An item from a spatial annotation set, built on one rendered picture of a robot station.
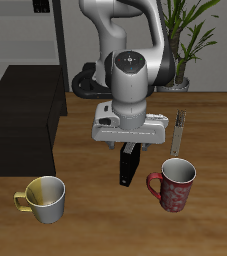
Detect dark brown desk caddy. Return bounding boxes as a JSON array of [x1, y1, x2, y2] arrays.
[[0, 64, 69, 178]]

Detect white background shelf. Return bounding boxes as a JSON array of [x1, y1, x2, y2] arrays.
[[0, 0, 70, 93]]

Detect thin grey book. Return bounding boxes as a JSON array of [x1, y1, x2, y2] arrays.
[[169, 109, 187, 158]]

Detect red patterned mug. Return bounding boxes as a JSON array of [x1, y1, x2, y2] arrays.
[[146, 157, 198, 214]]

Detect yellow and white mug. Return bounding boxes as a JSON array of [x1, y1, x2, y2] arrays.
[[13, 175, 67, 225]]

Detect small dark shelf items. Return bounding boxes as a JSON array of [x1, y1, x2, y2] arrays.
[[32, 0, 51, 14]]

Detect black book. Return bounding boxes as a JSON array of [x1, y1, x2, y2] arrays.
[[119, 142, 142, 188]]

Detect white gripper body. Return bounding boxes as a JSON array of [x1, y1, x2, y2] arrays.
[[91, 113, 170, 145]]

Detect flat black base plate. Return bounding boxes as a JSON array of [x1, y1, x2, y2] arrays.
[[71, 62, 160, 100]]

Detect green pot plant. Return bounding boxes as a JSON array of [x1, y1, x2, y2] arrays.
[[155, 0, 222, 94]]

